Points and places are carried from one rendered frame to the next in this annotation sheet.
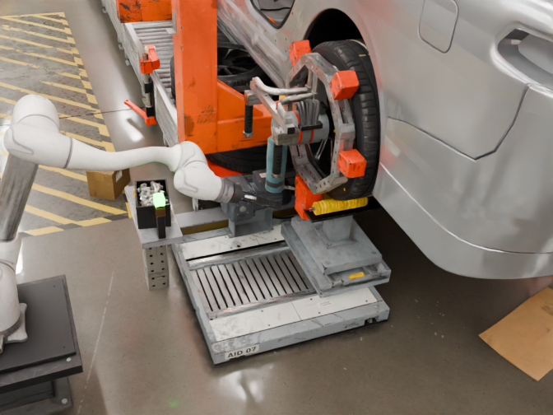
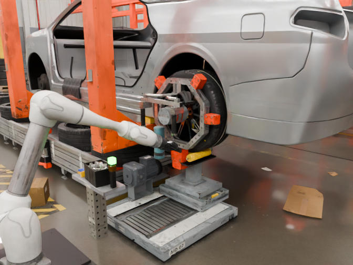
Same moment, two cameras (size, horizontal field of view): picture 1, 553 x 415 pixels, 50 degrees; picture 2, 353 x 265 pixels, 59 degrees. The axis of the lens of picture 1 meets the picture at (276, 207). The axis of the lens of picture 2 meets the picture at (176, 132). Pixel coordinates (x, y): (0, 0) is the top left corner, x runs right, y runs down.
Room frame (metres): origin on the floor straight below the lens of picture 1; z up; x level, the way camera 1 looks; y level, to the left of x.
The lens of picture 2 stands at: (-0.03, 0.78, 1.31)
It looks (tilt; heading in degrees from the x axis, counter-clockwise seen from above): 14 degrees down; 338
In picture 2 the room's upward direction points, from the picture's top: straight up
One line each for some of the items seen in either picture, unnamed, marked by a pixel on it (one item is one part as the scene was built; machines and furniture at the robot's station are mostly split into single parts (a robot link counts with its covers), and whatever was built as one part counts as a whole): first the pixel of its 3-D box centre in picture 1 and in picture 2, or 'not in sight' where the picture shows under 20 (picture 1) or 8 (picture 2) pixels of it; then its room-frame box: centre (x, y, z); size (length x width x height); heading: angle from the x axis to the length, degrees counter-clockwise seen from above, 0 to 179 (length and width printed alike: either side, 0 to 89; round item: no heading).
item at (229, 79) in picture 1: (220, 76); (87, 133); (3.67, 0.43, 0.39); 0.66 x 0.66 x 0.24
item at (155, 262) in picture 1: (154, 248); (97, 209); (2.09, 0.55, 0.21); 0.10 x 0.10 x 0.42; 23
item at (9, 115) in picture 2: not in sight; (23, 111); (5.52, 1.24, 0.39); 0.66 x 0.66 x 0.24
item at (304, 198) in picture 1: (315, 196); (183, 156); (2.21, -0.17, 0.48); 0.16 x 0.12 x 0.17; 113
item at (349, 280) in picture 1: (332, 250); (193, 191); (2.26, -0.29, 0.13); 0.50 x 0.36 x 0.10; 23
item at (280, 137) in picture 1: (285, 134); (176, 109); (1.96, -0.02, 0.93); 0.09 x 0.05 x 0.05; 113
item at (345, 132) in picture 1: (315, 125); (179, 113); (2.19, -0.14, 0.85); 0.54 x 0.07 x 0.54; 23
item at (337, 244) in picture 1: (337, 220); (193, 171); (2.26, -0.29, 0.32); 0.40 x 0.30 x 0.28; 23
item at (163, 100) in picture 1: (155, 86); (48, 145); (3.68, 0.87, 0.28); 2.47 x 0.09 x 0.22; 23
